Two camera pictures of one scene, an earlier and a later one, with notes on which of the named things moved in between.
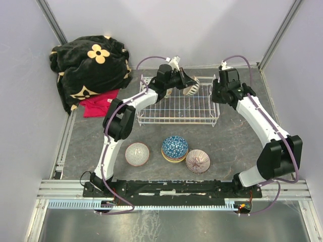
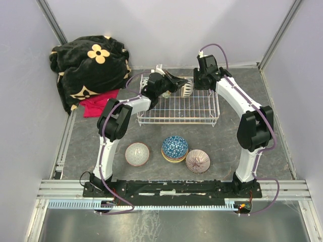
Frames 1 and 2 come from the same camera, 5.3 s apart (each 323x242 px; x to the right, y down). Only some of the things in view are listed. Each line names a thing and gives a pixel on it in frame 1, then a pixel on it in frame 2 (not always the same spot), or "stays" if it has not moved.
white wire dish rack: (200, 108) stays
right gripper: (215, 84) to (196, 85)
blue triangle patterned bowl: (174, 146) stays
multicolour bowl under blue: (173, 160) stays
